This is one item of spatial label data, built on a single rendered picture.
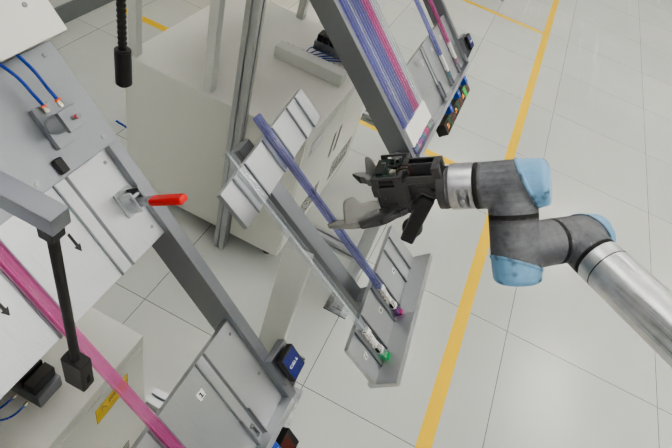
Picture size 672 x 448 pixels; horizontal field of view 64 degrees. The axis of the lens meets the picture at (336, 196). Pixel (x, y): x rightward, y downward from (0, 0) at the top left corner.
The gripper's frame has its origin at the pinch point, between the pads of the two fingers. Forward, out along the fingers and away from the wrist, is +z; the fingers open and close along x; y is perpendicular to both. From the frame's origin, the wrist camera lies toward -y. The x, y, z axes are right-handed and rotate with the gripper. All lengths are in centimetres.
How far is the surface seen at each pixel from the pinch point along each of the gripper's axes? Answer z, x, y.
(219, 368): 12.2, 31.9, -6.5
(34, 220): -10, 52, 40
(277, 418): 8.3, 30.9, -21.0
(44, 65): 14, 27, 43
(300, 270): 12.9, 3.2, -14.4
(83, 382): 0, 52, 22
